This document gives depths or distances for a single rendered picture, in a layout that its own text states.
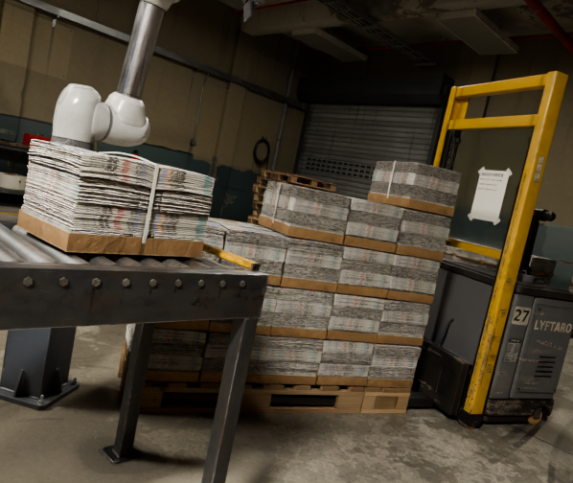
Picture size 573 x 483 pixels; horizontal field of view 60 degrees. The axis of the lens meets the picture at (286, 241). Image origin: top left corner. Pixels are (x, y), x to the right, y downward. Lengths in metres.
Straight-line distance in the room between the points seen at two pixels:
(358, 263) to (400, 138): 7.57
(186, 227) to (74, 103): 0.93
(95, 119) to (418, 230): 1.56
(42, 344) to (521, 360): 2.38
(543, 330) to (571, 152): 5.75
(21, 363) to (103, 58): 7.26
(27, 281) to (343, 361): 1.77
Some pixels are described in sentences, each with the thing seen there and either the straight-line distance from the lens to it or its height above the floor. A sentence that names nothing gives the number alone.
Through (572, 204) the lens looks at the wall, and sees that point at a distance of 8.48.
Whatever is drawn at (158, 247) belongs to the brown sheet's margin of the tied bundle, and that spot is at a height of 0.83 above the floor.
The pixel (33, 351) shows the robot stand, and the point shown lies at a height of 0.21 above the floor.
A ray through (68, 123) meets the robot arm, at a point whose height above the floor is 1.12.
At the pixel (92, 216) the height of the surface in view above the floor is 0.89.
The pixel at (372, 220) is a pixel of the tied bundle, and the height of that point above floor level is 0.97.
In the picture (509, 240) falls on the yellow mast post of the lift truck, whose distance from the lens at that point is 2.74.
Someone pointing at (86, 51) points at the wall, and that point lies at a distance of 9.01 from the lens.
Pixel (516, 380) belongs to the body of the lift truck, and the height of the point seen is 0.27.
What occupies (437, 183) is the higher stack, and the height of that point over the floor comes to 1.21.
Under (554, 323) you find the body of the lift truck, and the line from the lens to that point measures 3.15.
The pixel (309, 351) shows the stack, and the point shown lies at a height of 0.31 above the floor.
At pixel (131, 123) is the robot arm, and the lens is 2.23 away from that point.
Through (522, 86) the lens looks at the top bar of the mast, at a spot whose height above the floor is 1.80.
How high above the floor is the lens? 1.04
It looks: 6 degrees down
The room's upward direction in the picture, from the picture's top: 12 degrees clockwise
